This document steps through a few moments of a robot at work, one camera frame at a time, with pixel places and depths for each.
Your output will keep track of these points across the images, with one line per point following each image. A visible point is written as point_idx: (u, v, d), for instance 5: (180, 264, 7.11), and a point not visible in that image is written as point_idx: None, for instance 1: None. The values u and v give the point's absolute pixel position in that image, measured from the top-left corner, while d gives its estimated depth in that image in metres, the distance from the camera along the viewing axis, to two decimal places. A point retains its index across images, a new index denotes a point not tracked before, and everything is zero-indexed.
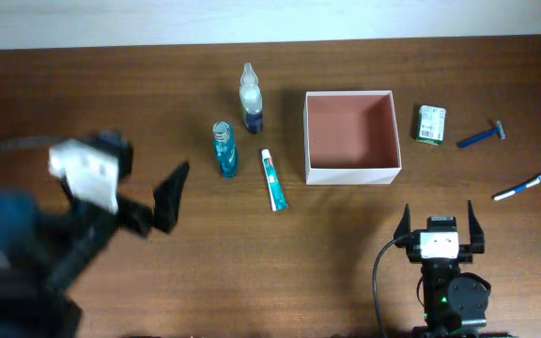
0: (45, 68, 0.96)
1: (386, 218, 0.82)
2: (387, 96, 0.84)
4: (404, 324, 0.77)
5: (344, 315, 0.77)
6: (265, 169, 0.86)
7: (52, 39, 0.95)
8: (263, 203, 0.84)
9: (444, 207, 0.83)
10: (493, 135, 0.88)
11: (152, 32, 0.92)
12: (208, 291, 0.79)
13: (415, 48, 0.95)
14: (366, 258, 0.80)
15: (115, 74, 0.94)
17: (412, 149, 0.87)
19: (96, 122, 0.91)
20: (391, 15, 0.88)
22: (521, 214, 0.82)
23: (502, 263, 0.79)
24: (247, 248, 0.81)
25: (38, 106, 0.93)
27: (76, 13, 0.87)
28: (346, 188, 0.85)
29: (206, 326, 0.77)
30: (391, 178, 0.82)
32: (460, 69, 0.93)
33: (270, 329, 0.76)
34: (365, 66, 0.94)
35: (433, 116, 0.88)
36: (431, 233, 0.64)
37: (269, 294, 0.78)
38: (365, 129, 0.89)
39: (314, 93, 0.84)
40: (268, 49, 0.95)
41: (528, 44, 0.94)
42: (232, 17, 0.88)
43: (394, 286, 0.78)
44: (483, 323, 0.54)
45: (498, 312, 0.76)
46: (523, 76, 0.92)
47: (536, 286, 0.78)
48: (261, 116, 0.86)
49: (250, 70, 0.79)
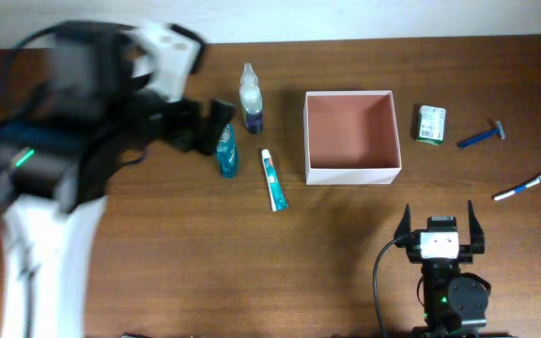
0: None
1: (386, 218, 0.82)
2: (387, 96, 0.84)
4: (404, 324, 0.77)
5: (345, 315, 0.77)
6: (265, 169, 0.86)
7: None
8: (263, 203, 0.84)
9: (444, 207, 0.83)
10: (493, 135, 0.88)
11: None
12: (208, 292, 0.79)
13: (414, 48, 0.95)
14: (366, 258, 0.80)
15: None
17: (412, 149, 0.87)
19: None
20: (391, 15, 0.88)
22: (521, 213, 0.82)
23: (502, 263, 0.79)
24: (247, 248, 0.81)
25: None
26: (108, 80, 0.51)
27: (76, 13, 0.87)
28: (346, 188, 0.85)
29: (206, 327, 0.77)
30: (391, 178, 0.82)
32: (460, 69, 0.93)
33: (270, 329, 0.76)
34: (365, 66, 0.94)
35: (433, 116, 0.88)
36: (431, 233, 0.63)
37: (270, 294, 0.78)
38: (365, 129, 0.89)
39: (314, 93, 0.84)
40: (268, 49, 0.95)
41: (528, 44, 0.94)
42: (232, 17, 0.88)
43: (394, 286, 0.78)
44: (483, 323, 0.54)
45: (498, 312, 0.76)
46: (523, 75, 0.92)
47: (536, 285, 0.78)
48: (261, 116, 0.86)
49: (250, 70, 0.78)
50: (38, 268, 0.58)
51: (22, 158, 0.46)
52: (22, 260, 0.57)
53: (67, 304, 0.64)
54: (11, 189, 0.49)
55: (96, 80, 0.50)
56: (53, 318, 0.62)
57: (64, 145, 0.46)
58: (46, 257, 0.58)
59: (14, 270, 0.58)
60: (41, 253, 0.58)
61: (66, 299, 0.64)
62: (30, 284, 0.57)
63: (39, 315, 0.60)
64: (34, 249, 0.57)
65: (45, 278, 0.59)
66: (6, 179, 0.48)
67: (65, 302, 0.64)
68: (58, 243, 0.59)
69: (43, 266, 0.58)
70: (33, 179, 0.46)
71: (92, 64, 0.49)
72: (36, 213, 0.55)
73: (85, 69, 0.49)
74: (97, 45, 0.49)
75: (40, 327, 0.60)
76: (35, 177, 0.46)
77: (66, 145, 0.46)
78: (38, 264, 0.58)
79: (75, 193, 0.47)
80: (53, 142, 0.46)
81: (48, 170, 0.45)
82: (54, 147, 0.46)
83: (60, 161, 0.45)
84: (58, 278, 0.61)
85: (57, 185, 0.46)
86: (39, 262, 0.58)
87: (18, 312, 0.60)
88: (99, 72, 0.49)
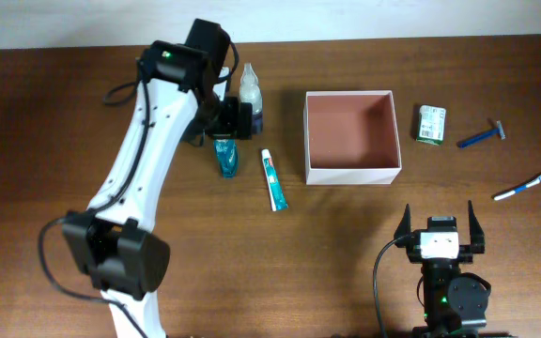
0: (45, 69, 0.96)
1: (387, 218, 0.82)
2: (387, 96, 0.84)
4: (405, 324, 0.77)
5: (345, 315, 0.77)
6: (265, 169, 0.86)
7: (51, 39, 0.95)
8: (263, 203, 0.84)
9: (444, 207, 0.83)
10: (493, 135, 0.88)
11: (152, 32, 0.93)
12: (208, 292, 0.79)
13: (414, 48, 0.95)
14: (366, 258, 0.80)
15: (115, 73, 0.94)
17: (412, 150, 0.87)
19: (95, 122, 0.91)
20: (390, 15, 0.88)
22: (521, 213, 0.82)
23: (502, 263, 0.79)
24: (247, 248, 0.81)
25: (37, 106, 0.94)
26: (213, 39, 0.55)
27: (77, 13, 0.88)
28: (346, 188, 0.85)
29: (206, 327, 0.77)
30: (392, 178, 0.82)
32: (460, 69, 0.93)
33: (270, 329, 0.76)
34: (365, 66, 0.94)
35: (433, 116, 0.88)
36: (431, 233, 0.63)
37: (270, 294, 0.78)
38: (365, 130, 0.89)
39: (314, 93, 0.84)
40: (268, 49, 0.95)
41: (528, 43, 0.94)
42: (232, 17, 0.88)
43: (394, 286, 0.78)
44: (483, 323, 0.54)
45: (498, 312, 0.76)
46: (523, 75, 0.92)
47: (535, 285, 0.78)
48: (261, 116, 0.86)
49: (250, 71, 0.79)
50: (161, 116, 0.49)
51: (170, 53, 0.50)
52: (168, 98, 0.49)
53: (149, 172, 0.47)
54: (150, 69, 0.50)
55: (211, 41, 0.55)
56: (149, 172, 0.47)
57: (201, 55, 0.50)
58: (171, 98, 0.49)
59: (134, 119, 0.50)
60: (162, 100, 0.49)
61: (156, 165, 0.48)
62: (147, 132, 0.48)
63: (143, 170, 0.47)
64: (175, 97, 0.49)
65: (169, 126, 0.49)
66: (160, 67, 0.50)
67: (158, 172, 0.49)
68: (182, 98, 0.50)
69: (167, 103, 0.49)
70: (174, 66, 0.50)
71: (208, 29, 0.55)
72: (166, 87, 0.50)
73: (210, 36, 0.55)
74: (218, 32, 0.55)
75: (141, 178, 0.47)
76: (177, 64, 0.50)
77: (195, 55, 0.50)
78: (159, 116, 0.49)
79: (193, 79, 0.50)
80: (182, 53, 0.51)
81: (177, 69, 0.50)
82: (187, 53, 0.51)
83: (185, 63, 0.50)
84: (171, 136, 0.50)
85: (180, 72, 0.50)
86: (173, 96, 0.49)
87: (118, 162, 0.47)
88: (218, 38, 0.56)
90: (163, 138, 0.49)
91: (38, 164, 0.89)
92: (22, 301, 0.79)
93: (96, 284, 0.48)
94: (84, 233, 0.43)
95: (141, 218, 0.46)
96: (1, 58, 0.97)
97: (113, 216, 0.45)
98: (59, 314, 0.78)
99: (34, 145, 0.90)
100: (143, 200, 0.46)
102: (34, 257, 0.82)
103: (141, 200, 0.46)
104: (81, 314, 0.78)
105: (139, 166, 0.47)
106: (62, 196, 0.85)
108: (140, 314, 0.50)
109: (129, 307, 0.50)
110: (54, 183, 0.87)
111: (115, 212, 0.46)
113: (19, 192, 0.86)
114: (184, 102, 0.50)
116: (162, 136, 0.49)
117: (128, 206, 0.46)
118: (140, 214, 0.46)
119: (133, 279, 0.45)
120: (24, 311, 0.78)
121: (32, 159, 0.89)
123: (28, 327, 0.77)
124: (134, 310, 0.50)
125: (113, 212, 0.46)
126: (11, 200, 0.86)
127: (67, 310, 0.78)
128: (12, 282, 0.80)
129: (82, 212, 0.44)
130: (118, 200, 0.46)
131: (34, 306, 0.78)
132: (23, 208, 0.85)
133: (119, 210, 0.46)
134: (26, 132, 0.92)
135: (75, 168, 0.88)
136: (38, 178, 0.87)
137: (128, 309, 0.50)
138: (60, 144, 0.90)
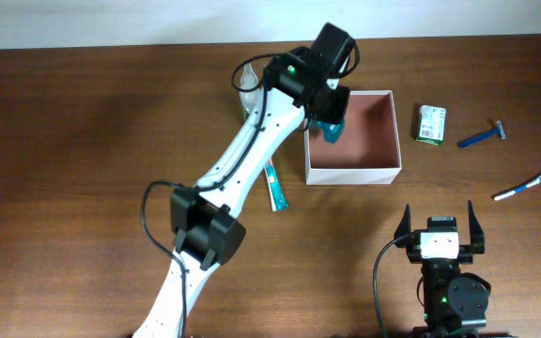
0: (42, 68, 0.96)
1: (386, 218, 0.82)
2: (387, 96, 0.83)
4: (404, 324, 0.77)
5: (344, 315, 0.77)
6: (265, 169, 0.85)
7: (44, 39, 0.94)
8: (263, 203, 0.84)
9: (444, 207, 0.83)
10: (493, 135, 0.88)
11: (152, 32, 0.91)
12: (208, 292, 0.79)
13: (415, 48, 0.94)
14: (366, 258, 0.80)
15: (115, 73, 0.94)
17: (411, 149, 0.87)
19: (94, 122, 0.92)
20: (391, 16, 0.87)
22: (520, 213, 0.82)
23: (502, 262, 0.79)
24: (247, 248, 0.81)
25: (36, 106, 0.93)
26: (336, 47, 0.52)
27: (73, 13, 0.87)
28: (346, 188, 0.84)
29: (205, 327, 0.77)
30: (392, 178, 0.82)
32: (460, 69, 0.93)
33: (270, 329, 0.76)
34: (366, 66, 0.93)
35: (433, 116, 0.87)
36: (431, 233, 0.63)
37: (269, 294, 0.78)
38: (365, 130, 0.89)
39: None
40: (269, 49, 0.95)
41: (530, 44, 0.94)
42: (233, 16, 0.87)
43: (394, 286, 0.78)
44: (483, 323, 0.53)
45: (498, 312, 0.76)
46: (523, 75, 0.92)
47: (534, 285, 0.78)
48: None
49: (250, 71, 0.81)
50: (272, 123, 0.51)
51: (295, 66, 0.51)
52: (284, 105, 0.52)
53: (252, 169, 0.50)
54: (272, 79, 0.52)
55: (332, 51, 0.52)
56: (252, 169, 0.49)
57: (323, 74, 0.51)
58: (285, 108, 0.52)
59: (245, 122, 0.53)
60: (275, 109, 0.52)
61: (258, 164, 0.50)
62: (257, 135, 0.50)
63: (246, 164, 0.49)
64: (289, 108, 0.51)
65: (277, 133, 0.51)
66: (282, 78, 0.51)
67: (255, 175, 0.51)
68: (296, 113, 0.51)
69: (281, 113, 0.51)
70: (296, 79, 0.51)
71: (334, 39, 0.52)
72: (284, 99, 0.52)
73: (335, 43, 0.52)
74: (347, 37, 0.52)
75: (242, 171, 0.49)
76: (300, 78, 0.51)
77: (317, 75, 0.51)
78: (270, 122, 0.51)
79: (307, 96, 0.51)
80: (306, 69, 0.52)
81: (297, 84, 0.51)
82: (311, 65, 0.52)
83: (306, 80, 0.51)
84: (275, 143, 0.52)
85: (301, 85, 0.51)
86: (287, 107, 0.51)
87: (227, 153, 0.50)
88: (339, 49, 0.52)
90: (269, 144, 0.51)
91: (38, 164, 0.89)
92: (21, 301, 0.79)
93: (177, 239, 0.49)
94: (188, 204, 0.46)
95: (234, 208, 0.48)
96: None
97: (212, 199, 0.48)
98: (58, 314, 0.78)
99: (34, 145, 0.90)
100: (241, 192, 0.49)
102: (34, 257, 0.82)
103: (239, 191, 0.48)
104: (80, 314, 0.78)
105: (245, 160, 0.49)
106: (61, 196, 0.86)
108: (194, 288, 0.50)
109: (189, 275, 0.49)
110: (54, 183, 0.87)
111: (214, 195, 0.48)
113: (18, 192, 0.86)
114: (296, 115, 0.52)
116: (270, 140, 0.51)
117: (225, 193, 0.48)
118: (234, 205, 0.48)
119: (215, 249, 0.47)
120: (23, 312, 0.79)
121: (32, 159, 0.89)
123: (28, 326, 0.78)
124: (193, 281, 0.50)
125: (212, 196, 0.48)
126: (10, 200, 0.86)
127: (67, 309, 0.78)
128: (11, 282, 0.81)
129: (191, 188, 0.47)
130: (219, 186, 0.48)
131: (33, 306, 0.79)
132: (22, 207, 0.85)
133: (219, 196, 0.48)
134: (26, 131, 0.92)
135: (75, 169, 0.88)
136: (38, 178, 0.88)
137: (188, 278, 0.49)
138: (60, 144, 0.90)
